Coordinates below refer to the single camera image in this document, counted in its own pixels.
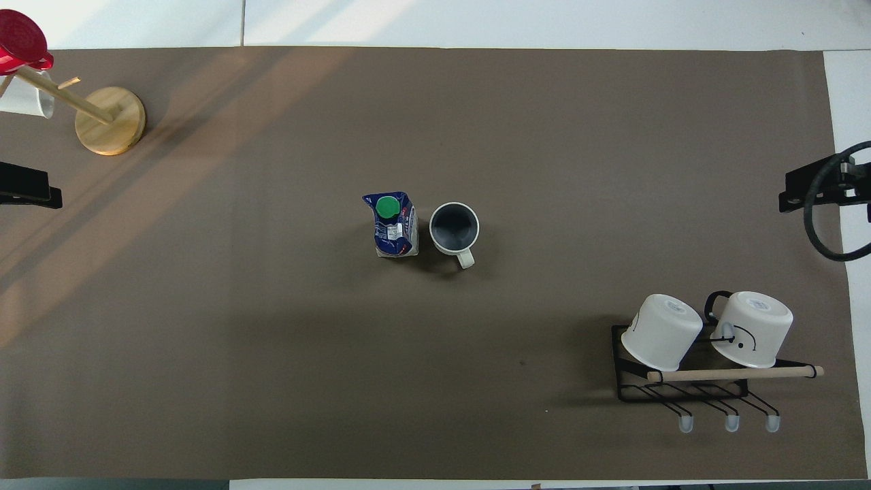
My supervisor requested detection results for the blue milk carton green cap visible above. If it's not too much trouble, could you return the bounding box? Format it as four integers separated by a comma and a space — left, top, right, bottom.
361, 191, 420, 259

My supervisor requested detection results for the plain white cup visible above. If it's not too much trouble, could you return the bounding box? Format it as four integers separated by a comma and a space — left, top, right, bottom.
621, 293, 704, 373

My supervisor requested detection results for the white cup with face print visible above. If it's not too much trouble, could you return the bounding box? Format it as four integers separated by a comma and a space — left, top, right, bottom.
704, 291, 794, 369

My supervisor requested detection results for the white cup on mug tree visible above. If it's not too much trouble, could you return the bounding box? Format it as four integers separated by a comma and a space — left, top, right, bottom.
0, 71, 56, 120

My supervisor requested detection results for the red cup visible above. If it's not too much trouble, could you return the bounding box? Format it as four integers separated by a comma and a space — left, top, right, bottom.
0, 10, 54, 75

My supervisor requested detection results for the white mug dark inside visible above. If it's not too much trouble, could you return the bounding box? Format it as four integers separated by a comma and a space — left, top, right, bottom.
429, 201, 480, 270

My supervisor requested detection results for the wooden mug tree stand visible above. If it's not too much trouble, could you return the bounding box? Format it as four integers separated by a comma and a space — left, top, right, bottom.
0, 67, 147, 157

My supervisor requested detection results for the black stand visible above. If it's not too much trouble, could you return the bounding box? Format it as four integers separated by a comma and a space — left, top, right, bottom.
778, 152, 871, 214

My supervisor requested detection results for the black left clamp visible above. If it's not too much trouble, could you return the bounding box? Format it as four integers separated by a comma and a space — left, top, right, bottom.
0, 161, 63, 210

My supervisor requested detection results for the black wire rack wooden rod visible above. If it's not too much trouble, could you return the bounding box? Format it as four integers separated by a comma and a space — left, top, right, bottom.
610, 324, 825, 434

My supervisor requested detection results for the black cable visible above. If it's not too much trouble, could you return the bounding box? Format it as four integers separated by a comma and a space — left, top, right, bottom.
804, 141, 871, 262

